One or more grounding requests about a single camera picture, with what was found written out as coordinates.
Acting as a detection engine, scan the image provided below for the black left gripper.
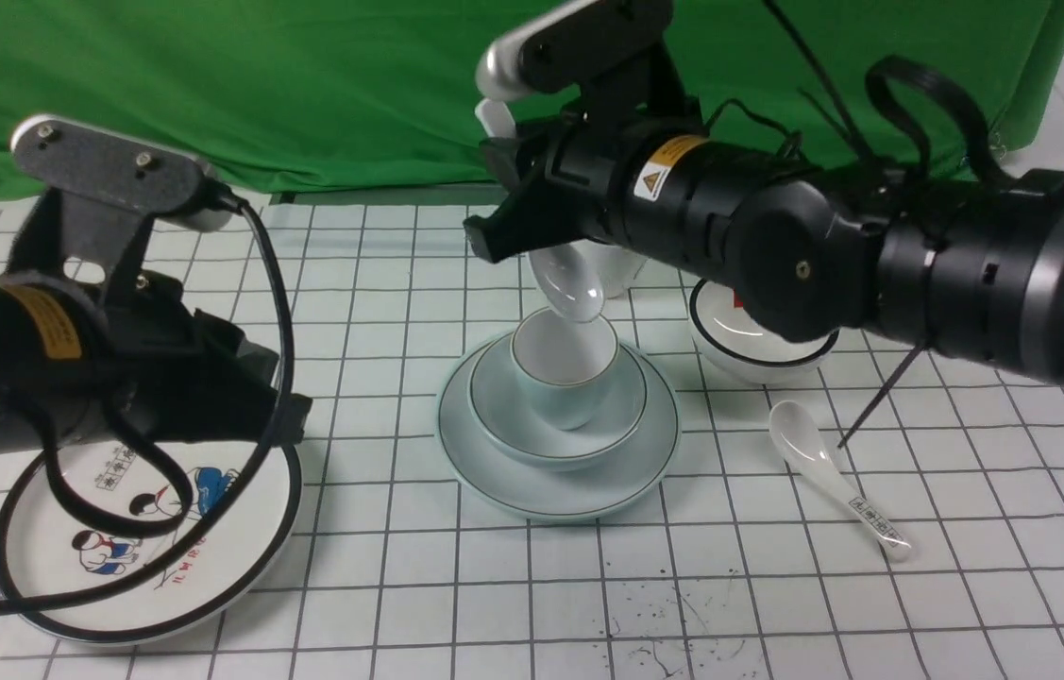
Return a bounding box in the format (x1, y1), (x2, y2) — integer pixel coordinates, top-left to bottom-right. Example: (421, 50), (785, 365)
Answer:
(76, 273), (312, 447)

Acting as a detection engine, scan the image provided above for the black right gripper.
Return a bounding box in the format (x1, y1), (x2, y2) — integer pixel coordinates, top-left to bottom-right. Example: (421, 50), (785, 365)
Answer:
(465, 116), (712, 265)

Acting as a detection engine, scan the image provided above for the pale green ceramic spoon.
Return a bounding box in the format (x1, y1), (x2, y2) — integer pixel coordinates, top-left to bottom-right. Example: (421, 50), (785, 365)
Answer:
(528, 244), (606, 324)

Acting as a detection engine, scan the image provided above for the pale green cup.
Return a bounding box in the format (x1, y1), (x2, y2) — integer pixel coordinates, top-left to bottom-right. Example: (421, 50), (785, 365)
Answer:
(509, 306), (619, 431)

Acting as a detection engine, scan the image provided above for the pale green bowl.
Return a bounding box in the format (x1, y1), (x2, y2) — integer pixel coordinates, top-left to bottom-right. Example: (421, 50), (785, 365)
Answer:
(467, 332), (648, 470)

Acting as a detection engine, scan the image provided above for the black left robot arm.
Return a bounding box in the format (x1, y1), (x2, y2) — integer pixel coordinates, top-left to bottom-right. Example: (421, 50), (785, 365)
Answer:
(0, 270), (279, 453)

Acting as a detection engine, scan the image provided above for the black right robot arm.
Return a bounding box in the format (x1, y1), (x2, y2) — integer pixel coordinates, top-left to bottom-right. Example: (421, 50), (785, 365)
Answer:
(465, 102), (1064, 384)

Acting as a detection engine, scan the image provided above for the white cup with bicycle print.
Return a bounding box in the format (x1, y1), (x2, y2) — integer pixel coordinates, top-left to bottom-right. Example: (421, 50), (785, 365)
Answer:
(576, 241), (648, 300)

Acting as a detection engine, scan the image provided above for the white plate with cartoon children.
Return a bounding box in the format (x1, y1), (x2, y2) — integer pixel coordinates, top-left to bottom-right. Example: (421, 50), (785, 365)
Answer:
(0, 442), (302, 646)

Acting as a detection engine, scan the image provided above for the white bowl with dark rim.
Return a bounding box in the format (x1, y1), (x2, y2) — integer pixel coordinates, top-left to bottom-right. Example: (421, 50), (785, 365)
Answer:
(687, 279), (839, 384)

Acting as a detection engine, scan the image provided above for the green backdrop cloth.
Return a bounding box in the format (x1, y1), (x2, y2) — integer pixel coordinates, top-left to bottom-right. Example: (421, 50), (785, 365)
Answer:
(0, 1), (1064, 199)

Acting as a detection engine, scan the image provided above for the pale green plate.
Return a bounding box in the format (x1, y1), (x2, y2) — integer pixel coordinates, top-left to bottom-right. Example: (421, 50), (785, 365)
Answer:
(435, 334), (680, 523)

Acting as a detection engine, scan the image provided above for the gridded white table cloth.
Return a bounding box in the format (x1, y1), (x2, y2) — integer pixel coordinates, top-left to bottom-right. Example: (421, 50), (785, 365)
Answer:
(0, 194), (1064, 679)

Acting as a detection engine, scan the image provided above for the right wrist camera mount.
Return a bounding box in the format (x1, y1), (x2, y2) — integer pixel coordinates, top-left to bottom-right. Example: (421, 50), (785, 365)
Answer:
(475, 1), (688, 128)

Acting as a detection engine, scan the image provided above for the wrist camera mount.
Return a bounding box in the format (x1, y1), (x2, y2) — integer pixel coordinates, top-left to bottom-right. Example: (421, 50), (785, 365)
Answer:
(475, 1), (688, 128)
(2, 113), (244, 306)

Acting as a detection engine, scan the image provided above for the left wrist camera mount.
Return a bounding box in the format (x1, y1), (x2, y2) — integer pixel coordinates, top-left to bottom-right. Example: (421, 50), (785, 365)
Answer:
(2, 113), (244, 306)

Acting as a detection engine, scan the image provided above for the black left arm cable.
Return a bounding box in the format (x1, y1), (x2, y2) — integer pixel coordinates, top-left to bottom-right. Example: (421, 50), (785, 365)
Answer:
(0, 189), (298, 626)

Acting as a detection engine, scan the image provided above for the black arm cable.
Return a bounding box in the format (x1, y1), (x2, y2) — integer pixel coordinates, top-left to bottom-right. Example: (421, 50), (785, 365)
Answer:
(0, 189), (298, 626)
(701, 0), (1023, 190)

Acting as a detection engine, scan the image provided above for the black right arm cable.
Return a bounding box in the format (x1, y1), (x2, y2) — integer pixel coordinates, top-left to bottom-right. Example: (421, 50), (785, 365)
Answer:
(701, 0), (1023, 190)

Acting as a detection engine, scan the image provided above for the white spoon with text handle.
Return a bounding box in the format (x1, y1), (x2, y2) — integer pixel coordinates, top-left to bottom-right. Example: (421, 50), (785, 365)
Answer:
(768, 400), (913, 561)

